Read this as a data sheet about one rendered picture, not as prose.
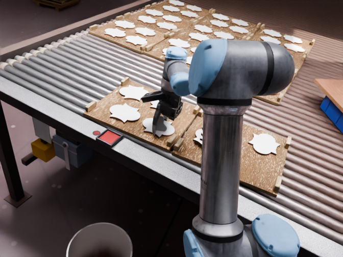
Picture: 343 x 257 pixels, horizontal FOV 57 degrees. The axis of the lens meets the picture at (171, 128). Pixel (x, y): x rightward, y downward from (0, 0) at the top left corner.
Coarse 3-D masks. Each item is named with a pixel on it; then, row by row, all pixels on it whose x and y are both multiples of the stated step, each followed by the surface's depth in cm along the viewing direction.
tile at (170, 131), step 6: (144, 120) 132; (150, 120) 133; (144, 126) 129; (150, 126) 129; (168, 126) 131; (144, 132) 127; (150, 132) 127; (156, 132) 127; (162, 132) 128; (168, 132) 128; (174, 132) 130
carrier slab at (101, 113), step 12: (132, 84) 155; (108, 96) 144; (120, 96) 146; (96, 108) 136; (108, 108) 137; (144, 108) 141; (192, 108) 146; (96, 120) 131; (108, 120) 131; (168, 120) 136; (180, 120) 137; (192, 120) 139; (132, 132) 127; (180, 132) 131; (156, 144) 123
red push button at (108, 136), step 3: (108, 132) 126; (111, 132) 126; (102, 135) 124; (105, 135) 124; (108, 135) 124; (111, 135) 125; (114, 135) 125; (117, 135) 125; (102, 138) 123; (105, 138) 123; (108, 138) 123; (111, 138) 123; (114, 138) 124; (117, 138) 124; (108, 141) 122; (111, 141) 122
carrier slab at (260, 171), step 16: (192, 128) 134; (256, 128) 140; (192, 144) 126; (192, 160) 118; (256, 160) 123; (272, 160) 124; (240, 176) 115; (256, 176) 116; (272, 176) 117; (272, 192) 111
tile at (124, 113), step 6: (114, 108) 136; (120, 108) 137; (126, 108) 137; (132, 108) 138; (114, 114) 133; (120, 114) 133; (126, 114) 134; (132, 114) 134; (138, 114) 135; (120, 120) 131; (126, 120) 131; (132, 120) 131
